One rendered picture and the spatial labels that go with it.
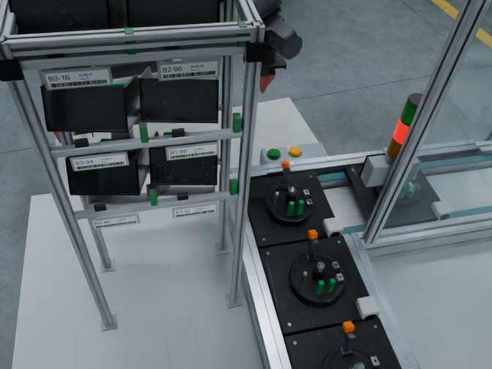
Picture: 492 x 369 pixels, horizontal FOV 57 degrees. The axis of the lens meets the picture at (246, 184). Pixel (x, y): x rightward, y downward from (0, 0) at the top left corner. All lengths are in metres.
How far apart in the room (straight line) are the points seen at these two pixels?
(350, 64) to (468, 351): 2.78
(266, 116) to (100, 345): 1.01
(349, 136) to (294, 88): 0.60
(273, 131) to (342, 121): 1.52
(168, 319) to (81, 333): 0.22
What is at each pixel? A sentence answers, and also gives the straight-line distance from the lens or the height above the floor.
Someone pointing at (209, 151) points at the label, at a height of 1.44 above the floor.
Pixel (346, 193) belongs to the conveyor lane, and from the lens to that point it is 1.45.
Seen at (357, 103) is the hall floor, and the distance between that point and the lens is 3.37.
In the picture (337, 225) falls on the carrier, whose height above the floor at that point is 0.99.
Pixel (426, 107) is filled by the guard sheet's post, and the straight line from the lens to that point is 0.97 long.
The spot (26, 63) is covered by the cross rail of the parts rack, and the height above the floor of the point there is 1.63.
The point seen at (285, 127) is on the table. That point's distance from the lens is 1.71.
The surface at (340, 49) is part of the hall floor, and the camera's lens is 3.93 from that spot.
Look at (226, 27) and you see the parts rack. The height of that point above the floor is 1.66.
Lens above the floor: 1.97
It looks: 48 degrees down
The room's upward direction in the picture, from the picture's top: 5 degrees clockwise
